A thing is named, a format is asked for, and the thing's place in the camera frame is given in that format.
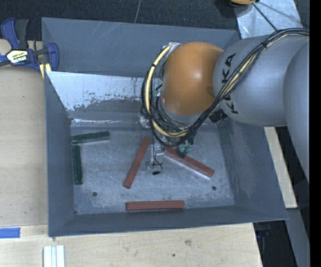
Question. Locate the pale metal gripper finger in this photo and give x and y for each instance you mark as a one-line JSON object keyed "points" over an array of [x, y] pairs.
{"points": [[151, 157], [159, 157]]}

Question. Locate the red-brown flat block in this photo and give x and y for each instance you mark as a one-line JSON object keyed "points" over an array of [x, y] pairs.
{"points": [[196, 165], [137, 163], [154, 205]]}

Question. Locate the dark green flat block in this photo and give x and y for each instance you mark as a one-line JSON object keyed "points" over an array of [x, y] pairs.
{"points": [[91, 137], [77, 164]]}

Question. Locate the grey metal bin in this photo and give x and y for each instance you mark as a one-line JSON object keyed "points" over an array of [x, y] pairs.
{"points": [[107, 51]]}

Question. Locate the pale wood board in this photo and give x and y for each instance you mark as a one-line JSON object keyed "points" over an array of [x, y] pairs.
{"points": [[18, 149]]}

